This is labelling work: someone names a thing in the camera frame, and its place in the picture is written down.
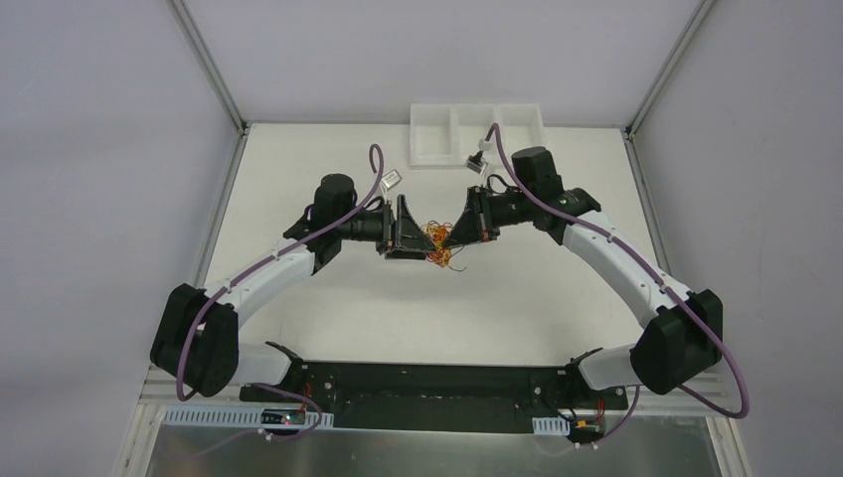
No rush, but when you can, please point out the coloured wire bundle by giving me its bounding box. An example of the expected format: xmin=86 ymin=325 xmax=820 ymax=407
xmin=421 ymin=221 xmax=467 ymax=272

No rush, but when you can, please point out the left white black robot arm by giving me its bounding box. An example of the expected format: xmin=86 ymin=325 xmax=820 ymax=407
xmin=150 ymin=174 xmax=436 ymax=402

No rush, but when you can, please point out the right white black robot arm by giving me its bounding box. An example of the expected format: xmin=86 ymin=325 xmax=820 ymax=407
xmin=443 ymin=146 xmax=723 ymax=407

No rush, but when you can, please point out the white three-compartment tray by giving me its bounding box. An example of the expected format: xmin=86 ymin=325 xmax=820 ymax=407
xmin=409 ymin=103 xmax=547 ymax=169

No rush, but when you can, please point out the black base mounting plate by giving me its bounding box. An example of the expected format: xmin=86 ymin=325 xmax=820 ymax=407
xmin=276 ymin=360 xmax=628 ymax=433

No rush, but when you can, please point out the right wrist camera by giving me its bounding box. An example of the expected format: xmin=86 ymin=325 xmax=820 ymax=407
xmin=464 ymin=151 xmax=489 ymax=176

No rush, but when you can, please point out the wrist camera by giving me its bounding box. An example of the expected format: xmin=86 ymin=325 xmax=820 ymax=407
xmin=380 ymin=169 xmax=403 ymax=190
xmin=464 ymin=151 xmax=489 ymax=176

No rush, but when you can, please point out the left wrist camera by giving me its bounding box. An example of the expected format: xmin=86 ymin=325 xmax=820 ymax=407
xmin=380 ymin=169 xmax=403 ymax=190

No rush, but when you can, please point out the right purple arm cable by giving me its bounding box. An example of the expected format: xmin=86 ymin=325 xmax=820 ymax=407
xmin=484 ymin=122 xmax=752 ymax=420

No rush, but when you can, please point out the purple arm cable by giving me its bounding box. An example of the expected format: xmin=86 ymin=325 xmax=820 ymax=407
xmin=484 ymin=122 xmax=752 ymax=420
xmin=175 ymin=143 xmax=386 ymax=402

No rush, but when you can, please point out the right white slotted cable duct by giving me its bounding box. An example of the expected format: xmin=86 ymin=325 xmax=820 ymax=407
xmin=532 ymin=416 xmax=571 ymax=436

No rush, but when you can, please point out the white slotted cable duct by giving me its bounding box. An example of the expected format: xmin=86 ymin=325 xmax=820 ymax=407
xmin=532 ymin=416 xmax=571 ymax=436
xmin=162 ymin=405 xmax=334 ymax=430

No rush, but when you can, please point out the left white slotted cable duct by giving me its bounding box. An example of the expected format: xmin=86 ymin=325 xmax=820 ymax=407
xmin=162 ymin=405 xmax=334 ymax=430

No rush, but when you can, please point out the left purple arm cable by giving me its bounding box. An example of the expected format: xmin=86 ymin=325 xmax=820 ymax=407
xmin=175 ymin=143 xmax=386 ymax=402

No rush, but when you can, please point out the aluminium frame rail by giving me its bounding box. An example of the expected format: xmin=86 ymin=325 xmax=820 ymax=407
xmin=139 ymin=368 xmax=740 ymax=417

